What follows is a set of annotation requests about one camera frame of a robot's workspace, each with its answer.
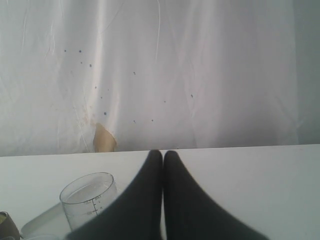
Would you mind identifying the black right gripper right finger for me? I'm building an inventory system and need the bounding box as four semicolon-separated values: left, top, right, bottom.
163;150;267;240

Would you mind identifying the clear plastic shaker cup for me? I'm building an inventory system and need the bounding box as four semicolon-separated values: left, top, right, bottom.
59;172;118;231

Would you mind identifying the white plastic backdrop sheet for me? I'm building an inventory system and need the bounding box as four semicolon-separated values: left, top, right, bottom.
0;0;299;156

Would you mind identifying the white rectangular tray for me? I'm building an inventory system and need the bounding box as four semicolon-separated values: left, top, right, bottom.
20;203;71;239

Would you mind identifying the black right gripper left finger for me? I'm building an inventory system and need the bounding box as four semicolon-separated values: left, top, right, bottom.
66;150;163;240

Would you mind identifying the brown wooden cup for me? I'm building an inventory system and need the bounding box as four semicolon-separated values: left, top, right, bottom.
0;211;20;240

